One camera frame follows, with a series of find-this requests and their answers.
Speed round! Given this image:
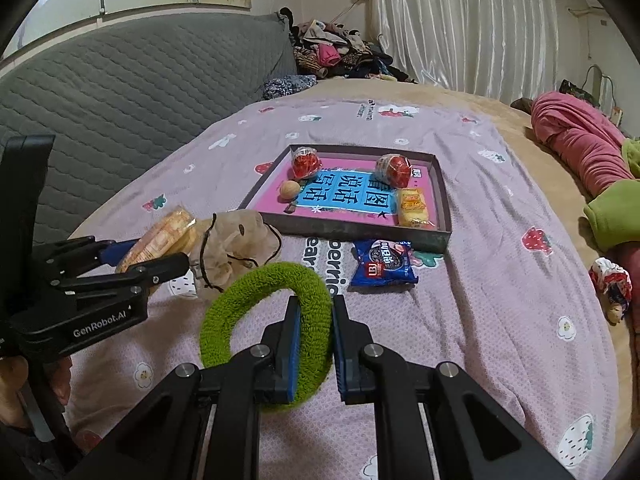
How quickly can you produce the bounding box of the yellow cake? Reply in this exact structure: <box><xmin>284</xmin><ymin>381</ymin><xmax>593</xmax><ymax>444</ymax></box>
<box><xmin>396</xmin><ymin>188</ymin><xmax>430</xmax><ymax>229</ymax></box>
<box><xmin>116</xmin><ymin>207</ymin><xmax>198</xmax><ymax>273</ymax></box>

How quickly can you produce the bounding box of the green fuzzy ring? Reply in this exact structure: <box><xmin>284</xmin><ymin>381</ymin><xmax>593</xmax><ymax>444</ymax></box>
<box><xmin>198</xmin><ymin>261</ymin><xmax>335</xmax><ymax>408</ymax></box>

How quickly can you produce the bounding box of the red chocolate egg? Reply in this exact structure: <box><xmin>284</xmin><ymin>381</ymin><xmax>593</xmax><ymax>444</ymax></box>
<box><xmin>292</xmin><ymin>146</ymin><xmax>322</xmax><ymax>180</ymax></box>
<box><xmin>374</xmin><ymin>154</ymin><xmax>412</xmax><ymax>188</ymax></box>

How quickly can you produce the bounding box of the person's left hand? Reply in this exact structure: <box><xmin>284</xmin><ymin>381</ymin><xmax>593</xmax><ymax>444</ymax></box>
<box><xmin>0</xmin><ymin>356</ymin><xmax>73</xmax><ymax>429</ymax></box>

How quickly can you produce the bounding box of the beige scrunchie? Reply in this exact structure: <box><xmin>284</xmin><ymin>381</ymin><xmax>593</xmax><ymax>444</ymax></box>
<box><xmin>189</xmin><ymin>209</ymin><xmax>282</xmax><ymax>300</ymax></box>

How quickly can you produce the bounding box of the pink strawberry print blanket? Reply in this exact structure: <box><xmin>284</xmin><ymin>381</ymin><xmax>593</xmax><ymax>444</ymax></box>
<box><xmin>65</xmin><ymin>99</ymin><xmax>618</xmax><ymax>479</ymax></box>

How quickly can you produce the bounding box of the grey quilted headboard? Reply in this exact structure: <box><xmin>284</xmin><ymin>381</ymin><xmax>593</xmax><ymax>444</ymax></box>
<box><xmin>1</xmin><ymin>13</ymin><xmax>296</xmax><ymax>244</ymax></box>

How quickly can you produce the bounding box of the blue oreo packet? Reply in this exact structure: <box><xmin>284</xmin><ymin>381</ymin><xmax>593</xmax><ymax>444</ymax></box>
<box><xmin>350</xmin><ymin>240</ymin><xmax>419</xmax><ymax>288</ymax></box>

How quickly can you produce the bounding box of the shallow purple box tray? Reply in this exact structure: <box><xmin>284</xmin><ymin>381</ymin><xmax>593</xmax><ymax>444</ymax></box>
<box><xmin>240</xmin><ymin>144</ymin><xmax>452</xmax><ymax>254</ymax></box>

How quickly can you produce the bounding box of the small plush doll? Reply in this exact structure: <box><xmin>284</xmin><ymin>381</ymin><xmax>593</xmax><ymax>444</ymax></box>
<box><xmin>589</xmin><ymin>257</ymin><xmax>632</xmax><ymax>325</ymax></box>

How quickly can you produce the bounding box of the blue patterned cloth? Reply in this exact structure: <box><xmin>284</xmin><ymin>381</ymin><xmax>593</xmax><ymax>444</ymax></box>
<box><xmin>262</xmin><ymin>75</ymin><xmax>318</xmax><ymax>101</ymax></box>

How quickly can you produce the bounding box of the green fleece cloth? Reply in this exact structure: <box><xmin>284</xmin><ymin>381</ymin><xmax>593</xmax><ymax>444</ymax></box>
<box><xmin>584</xmin><ymin>139</ymin><xmax>639</xmax><ymax>252</ymax></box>

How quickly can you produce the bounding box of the pile of clothes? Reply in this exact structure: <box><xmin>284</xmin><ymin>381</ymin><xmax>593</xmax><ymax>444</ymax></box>
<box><xmin>290</xmin><ymin>20</ymin><xmax>416</xmax><ymax>84</ymax></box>

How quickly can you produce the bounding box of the pink rolled blanket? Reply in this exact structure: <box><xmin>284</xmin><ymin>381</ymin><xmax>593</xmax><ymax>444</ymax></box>
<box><xmin>530</xmin><ymin>91</ymin><xmax>640</xmax><ymax>336</ymax></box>

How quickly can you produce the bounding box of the white curtain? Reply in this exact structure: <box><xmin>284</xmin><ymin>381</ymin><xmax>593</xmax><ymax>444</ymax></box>
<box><xmin>370</xmin><ymin>0</ymin><xmax>559</xmax><ymax>103</ymax></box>

